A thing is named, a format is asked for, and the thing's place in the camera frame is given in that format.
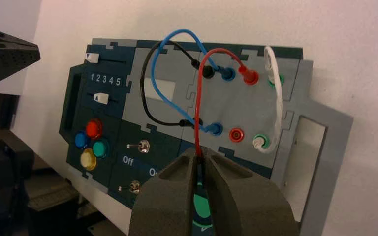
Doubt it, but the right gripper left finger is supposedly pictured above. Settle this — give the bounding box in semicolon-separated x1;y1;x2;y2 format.
128;148;198;236

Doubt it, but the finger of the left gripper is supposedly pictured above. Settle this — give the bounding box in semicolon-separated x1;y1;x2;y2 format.
0;24;41;92

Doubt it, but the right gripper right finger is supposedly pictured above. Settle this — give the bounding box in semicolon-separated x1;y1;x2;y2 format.
203;148;299;236

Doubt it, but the red banana plug wire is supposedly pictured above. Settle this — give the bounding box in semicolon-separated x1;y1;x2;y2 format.
193;48;260;164

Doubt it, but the green rotary pointer knob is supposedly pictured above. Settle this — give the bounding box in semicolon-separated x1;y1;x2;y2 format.
191;182;214;236

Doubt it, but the green banana socket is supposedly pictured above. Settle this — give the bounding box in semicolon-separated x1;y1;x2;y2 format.
268;73;286;89
252;133;271;151

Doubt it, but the red banana socket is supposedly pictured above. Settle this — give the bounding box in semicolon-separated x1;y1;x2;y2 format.
228;127;246;143

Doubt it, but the green round push button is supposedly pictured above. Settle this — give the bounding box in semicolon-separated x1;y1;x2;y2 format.
92;138;109;160

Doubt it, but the yellow round push button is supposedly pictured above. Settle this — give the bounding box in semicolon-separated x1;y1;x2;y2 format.
79;148;97;172

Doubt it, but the grey and teal task box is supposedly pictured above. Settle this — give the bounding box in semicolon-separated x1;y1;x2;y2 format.
58;38;354;236

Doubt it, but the red round push button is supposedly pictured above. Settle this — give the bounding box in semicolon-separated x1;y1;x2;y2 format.
85;118;104;140

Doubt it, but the blue round push button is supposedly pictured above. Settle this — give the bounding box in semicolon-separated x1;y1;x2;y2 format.
74;131;90;150

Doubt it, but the white rectangular display window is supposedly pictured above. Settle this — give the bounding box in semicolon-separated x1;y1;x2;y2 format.
143;77;177;102

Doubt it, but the metal toggle switch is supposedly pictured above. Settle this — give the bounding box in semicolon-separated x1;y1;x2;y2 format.
126;139;151;154
118;180;141;195

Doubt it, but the blue banana plug wire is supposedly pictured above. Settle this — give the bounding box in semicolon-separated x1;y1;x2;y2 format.
150;29;237;137

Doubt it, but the white banana plug wire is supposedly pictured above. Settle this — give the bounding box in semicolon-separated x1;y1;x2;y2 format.
252;45;287;154

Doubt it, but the black banana plug wire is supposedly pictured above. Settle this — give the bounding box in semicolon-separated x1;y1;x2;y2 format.
140;40;216;128

